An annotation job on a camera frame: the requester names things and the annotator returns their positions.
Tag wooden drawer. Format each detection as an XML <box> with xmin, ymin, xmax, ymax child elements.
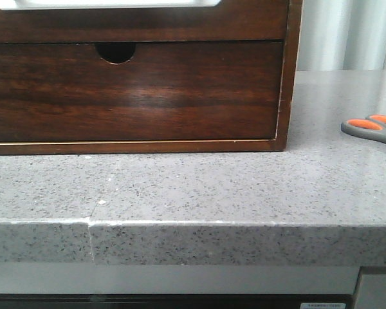
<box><xmin>0</xmin><ymin>1</ymin><xmax>290</xmax><ymax>43</ymax></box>
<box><xmin>0</xmin><ymin>41</ymin><xmax>282</xmax><ymax>142</ymax></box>

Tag dark wooden drawer cabinet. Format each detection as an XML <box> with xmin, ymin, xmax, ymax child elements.
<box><xmin>0</xmin><ymin>1</ymin><xmax>302</xmax><ymax>155</ymax></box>

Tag white tray in drawer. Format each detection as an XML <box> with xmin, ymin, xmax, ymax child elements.
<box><xmin>0</xmin><ymin>0</ymin><xmax>221</xmax><ymax>10</ymax></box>

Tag white label sticker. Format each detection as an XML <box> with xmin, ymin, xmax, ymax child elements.
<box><xmin>300</xmin><ymin>303</ymin><xmax>347</xmax><ymax>309</ymax></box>

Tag black appliance under counter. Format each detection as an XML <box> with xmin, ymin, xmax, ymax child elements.
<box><xmin>0</xmin><ymin>294</ymin><xmax>354</xmax><ymax>308</ymax></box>

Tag grey orange handled scissors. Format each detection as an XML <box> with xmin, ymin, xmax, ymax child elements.
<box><xmin>340</xmin><ymin>115</ymin><xmax>386</xmax><ymax>144</ymax></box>

